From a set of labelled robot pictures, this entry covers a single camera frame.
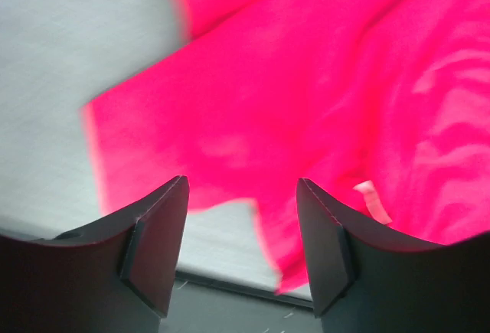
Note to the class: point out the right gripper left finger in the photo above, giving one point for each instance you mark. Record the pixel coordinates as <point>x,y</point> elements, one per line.
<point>114,274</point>

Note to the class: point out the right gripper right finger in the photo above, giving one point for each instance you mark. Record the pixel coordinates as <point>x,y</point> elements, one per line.
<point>367,277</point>

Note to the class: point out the pink t shirt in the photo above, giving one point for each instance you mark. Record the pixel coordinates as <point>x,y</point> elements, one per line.
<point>383,103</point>

